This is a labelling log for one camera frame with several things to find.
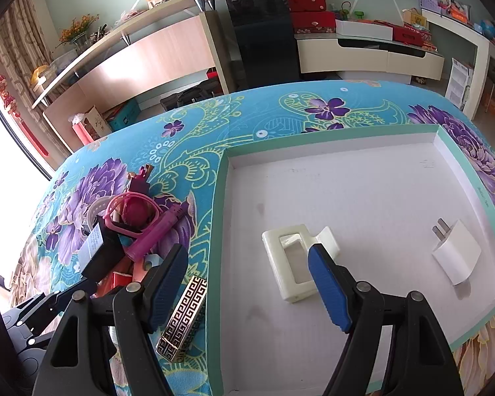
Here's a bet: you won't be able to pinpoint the purple toy figurine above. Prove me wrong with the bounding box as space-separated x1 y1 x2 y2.
126 165 155 194

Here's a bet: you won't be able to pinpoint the patterned curtain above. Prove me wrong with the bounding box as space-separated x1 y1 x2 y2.
0 0 52 174

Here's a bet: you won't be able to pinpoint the brown paper bag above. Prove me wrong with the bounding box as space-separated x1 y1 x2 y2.
68 105 110 145

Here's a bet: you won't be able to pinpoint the wooden sideboard shelf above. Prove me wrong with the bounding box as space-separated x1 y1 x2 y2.
31 0 232 153

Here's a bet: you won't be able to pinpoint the red patterned flat boxes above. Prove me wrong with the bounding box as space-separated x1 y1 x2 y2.
390 22 432 48

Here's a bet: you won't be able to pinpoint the gold patterned small box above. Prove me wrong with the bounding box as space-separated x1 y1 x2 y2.
156 276 208 363

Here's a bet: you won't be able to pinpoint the cream television stand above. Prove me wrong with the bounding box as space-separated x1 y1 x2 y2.
295 33 445 81

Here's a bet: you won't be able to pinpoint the red small box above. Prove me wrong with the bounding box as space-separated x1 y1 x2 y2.
95 271 130 298

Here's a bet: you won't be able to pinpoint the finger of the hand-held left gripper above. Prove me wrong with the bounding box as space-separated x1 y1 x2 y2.
2 317 56 355
8 280 100 323

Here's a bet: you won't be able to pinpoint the white shallow cardboard box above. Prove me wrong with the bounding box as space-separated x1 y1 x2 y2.
206 126 495 396

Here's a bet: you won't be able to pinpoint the blue floral blanket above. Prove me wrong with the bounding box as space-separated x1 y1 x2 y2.
8 79 495 396

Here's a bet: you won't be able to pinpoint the white desk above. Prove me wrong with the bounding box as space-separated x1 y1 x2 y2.
421 8 495 122

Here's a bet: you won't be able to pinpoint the white block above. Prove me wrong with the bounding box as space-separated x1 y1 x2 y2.
261 223 321 305

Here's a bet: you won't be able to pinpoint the red hanging ornament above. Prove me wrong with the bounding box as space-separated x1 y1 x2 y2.
0 53 50 157

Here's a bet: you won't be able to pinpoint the magenta lighter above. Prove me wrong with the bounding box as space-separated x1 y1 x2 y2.
126 208 186 261

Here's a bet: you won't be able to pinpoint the white charger plug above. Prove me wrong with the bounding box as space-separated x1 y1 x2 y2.
431 218 482 286

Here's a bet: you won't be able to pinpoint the yellow flowers in vase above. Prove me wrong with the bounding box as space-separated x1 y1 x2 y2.
58 14 100 48

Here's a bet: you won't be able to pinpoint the white toy watch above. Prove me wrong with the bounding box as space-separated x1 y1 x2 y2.
84 202 112 232

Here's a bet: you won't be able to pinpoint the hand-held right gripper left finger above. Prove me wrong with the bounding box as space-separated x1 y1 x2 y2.
31 244 190 396

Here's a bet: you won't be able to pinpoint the black cabinet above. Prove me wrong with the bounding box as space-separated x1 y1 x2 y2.
224 0 302 93

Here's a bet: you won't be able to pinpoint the red gift box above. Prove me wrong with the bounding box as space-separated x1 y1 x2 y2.
291 12 337 36

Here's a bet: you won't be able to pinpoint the white printed carton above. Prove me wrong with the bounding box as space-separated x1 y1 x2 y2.
445 58 475 110

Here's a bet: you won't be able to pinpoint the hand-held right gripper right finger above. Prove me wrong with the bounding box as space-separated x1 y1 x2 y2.
307 244 467 396

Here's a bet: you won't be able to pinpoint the yellow carton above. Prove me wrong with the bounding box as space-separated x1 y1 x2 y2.
402 8 427 29

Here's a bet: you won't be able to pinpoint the black floor exercise device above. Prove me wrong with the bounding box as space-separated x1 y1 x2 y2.
160 86 225 112

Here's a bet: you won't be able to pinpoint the peach and blue small toy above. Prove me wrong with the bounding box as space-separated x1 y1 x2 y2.
130 255 168 287

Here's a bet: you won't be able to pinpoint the black small box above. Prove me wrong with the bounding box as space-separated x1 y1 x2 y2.
80 216 126 283

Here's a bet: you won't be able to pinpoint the white flat box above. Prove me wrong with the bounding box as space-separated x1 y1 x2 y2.
335 18 394 42

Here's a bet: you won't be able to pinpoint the pink toy wristwatch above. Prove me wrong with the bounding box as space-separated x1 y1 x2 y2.
105 192 163 240

